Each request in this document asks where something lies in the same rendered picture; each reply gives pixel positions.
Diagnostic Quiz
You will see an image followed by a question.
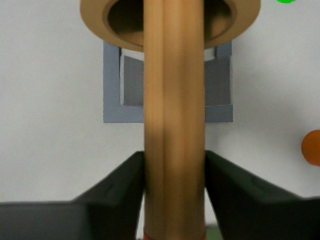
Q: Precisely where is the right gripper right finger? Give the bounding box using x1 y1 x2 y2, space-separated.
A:
205 150 320 240

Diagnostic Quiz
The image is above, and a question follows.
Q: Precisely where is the dark grey metal rack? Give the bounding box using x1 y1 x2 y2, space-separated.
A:
103 40 233 123

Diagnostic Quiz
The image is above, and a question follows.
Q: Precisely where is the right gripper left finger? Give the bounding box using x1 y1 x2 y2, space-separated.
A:
0 151 144 240

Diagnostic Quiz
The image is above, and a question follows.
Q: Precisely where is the orange cylinder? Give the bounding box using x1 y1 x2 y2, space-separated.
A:
301 130 320 166

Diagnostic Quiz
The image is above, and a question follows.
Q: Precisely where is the tan cardboard tube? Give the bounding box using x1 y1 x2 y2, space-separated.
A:
79 0 261 53

